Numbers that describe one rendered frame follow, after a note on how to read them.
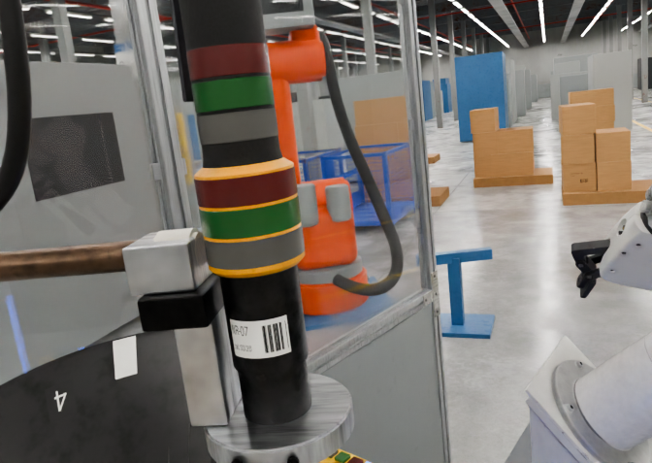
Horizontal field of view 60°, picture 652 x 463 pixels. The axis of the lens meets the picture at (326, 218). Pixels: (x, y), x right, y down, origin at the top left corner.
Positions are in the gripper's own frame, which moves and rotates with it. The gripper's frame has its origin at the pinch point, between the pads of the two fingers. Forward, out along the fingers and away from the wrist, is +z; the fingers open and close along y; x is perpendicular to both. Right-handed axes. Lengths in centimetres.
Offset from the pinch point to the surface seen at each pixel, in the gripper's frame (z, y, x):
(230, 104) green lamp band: -49, -35, -30
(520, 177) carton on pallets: 607, 106, 609
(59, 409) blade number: -24, -49, -37
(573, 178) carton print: 478, 146, 498
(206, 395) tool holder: -39, -34, -38
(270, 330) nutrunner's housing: -42, -32, -35
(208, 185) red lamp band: -47, -35, -32
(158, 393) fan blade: -24, -42, -34
